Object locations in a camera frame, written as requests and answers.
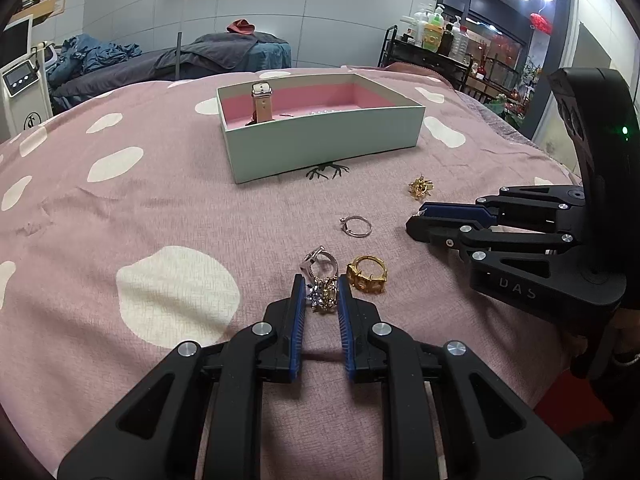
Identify crystal and gold earrings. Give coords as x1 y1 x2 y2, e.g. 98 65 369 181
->
305 277 341 315

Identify white pump bottle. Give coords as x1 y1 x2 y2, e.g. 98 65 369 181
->
412 2 432 45

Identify massage bed with grey cover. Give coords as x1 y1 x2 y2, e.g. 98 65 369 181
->
52 31 294 112

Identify person's right hand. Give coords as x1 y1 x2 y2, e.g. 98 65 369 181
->
606 306 640 367

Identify red hanging ornament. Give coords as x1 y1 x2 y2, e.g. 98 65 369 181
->
529 9 554 37

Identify green yellow pump bottle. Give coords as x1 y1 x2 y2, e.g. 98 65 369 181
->
422 4 447 52

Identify silver gemstone ring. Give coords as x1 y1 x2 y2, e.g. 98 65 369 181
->
300 246 340 281

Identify pink strap wristwatch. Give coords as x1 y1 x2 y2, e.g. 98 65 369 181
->
244 81 275 126

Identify white beauty machine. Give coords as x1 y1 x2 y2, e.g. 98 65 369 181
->
0 13 57 137

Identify black metal rack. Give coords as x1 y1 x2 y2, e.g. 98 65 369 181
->
377 24 477 95

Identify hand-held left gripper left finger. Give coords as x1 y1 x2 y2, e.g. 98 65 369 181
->
57 274 307 480

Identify gold flower brooch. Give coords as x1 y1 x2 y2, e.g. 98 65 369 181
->
407 174 436 202

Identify pale green jewelry box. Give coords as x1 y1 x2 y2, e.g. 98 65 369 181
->
216 72 427 185

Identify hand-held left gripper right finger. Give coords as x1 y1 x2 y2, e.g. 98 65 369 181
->
337 275 584 480

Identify clear red-capped bottle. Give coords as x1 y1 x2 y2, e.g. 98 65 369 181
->
449 25 472 65

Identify silver solitaire ring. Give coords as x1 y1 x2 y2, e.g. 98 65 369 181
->
339 215 374 239

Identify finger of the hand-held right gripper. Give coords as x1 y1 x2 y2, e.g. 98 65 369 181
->
419 185 586 234
406 215 627 324

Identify chunky gold ring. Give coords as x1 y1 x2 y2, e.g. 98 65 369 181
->
346 254 390 294

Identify green potted plant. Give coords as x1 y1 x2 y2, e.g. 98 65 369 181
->
519 56 545 88

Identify blue bedding pile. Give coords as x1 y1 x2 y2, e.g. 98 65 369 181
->
47 33 144 87

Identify pink spotted blanket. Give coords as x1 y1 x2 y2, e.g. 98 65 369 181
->
0 64 584 480

